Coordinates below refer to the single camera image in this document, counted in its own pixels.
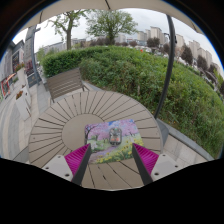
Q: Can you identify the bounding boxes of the grey storefront building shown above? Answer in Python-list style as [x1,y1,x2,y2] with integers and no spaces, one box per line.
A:
[0,39,25,101]

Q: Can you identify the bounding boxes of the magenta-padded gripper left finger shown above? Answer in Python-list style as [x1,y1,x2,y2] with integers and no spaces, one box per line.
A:
[41,143,93,186]

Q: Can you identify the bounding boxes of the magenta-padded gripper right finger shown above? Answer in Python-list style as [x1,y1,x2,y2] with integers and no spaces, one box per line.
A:
[131,143,184,186]

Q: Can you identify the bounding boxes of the white flower planter box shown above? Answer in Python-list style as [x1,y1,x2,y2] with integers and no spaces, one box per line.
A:
[13,63,28,86]
[14,89,33,122]

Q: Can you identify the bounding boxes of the grey slatted outdoor chair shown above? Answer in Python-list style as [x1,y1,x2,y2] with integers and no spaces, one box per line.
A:
[45,68,91,103]

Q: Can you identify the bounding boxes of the beige patio umbrella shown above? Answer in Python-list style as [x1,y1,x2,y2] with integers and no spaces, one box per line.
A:
[23,0,205,120]

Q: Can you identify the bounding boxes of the dense-crowned green tree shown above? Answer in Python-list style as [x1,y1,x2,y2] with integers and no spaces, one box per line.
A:
[85,9,138,46]

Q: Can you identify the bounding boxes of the green hedge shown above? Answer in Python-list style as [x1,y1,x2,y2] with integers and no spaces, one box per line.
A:
[40,45,224,158]

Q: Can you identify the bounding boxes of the distant apartment buildings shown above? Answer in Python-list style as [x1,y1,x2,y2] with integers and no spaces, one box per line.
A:
[41,25,224,88]

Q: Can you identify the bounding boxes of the thin-crowned tree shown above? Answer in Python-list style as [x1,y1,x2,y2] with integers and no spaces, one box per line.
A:
[48,9,89,51]

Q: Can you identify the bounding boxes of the tall grey sign pylon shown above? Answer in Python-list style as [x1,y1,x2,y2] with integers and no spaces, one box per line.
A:
[23,25,43,88]

